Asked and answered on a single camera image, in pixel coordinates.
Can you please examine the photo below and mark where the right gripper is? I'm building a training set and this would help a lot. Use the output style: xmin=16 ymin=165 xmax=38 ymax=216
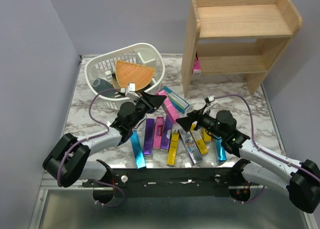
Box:
xmin=175 ymin=104 xmax=226 ymax=140

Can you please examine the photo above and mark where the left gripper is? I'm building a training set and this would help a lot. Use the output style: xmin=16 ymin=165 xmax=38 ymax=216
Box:
xmin=129 ymin=90 xmax=167 ymax=130

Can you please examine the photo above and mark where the pink toothpaste box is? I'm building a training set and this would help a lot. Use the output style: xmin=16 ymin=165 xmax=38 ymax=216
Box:
xmin=153 ymin=116 xmax=164 ymax=150
xmin=156 ymin=90 xmax=180 ymax=125
xmin=192 ymin=53 xmax=201 ymax=75

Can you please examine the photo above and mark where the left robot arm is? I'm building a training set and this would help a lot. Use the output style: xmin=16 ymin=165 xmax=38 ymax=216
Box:
xmin=42 ymin=92 xmax=167 ymax=188

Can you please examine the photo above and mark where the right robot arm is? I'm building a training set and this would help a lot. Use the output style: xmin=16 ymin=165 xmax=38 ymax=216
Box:
xmin=176 ymin=110 xmax=320 ymax=214

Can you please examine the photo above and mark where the wooden two-tier shelf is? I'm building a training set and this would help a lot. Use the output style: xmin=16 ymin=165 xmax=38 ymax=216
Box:
xmin=181 ymin=0 xmax=303 ymax=95

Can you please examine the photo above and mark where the blue green toothpaste box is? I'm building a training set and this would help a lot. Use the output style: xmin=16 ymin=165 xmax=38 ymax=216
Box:
xmin=162 ymin=86 xmax=190 ymax=114

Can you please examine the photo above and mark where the yellow toothpaste box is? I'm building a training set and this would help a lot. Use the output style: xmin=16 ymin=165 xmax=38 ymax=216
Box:
xmin=167 ymin=130 xmax=179 ymax=167
xmin=190 ymin=123 xmax=209 ymax=156
xmin=202 ymin=129 xmax=212 ymax=143

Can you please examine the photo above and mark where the silver toothpaste box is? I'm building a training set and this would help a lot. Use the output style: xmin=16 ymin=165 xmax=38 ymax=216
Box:
xmin=178 ymin=128 xmax=203 ymax=166

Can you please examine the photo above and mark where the purple toothpaste box with cloud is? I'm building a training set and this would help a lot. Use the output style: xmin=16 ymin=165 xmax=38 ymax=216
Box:
xmin=160 ymin=116 xmax=173 ymax=150

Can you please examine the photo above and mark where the metallic blue toothpaste box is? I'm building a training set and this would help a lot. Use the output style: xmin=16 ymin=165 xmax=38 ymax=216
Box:
xmin=214 ymin=139 xmax=227 ymax=162
xmin=130 ymin=130 xmax=146 ymax=169

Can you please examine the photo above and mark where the dark teal cup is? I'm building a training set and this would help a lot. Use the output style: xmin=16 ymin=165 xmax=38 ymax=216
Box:
xmin=91 ymin=78 xmax=116 ymax=98

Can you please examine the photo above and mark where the black base bar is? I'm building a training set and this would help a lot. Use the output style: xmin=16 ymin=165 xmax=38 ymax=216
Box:
xmin=82 ymin=166 xmax=261 ymax=199

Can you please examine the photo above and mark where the white plastic basket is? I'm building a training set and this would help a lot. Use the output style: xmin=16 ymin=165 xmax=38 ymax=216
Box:
xmin=84 ymin=42 xmax=165 ymax=110

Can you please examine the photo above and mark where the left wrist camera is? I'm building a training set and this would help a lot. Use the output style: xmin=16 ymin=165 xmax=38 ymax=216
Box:
xmin=120 ymin=82 xmax=140 ymax=101

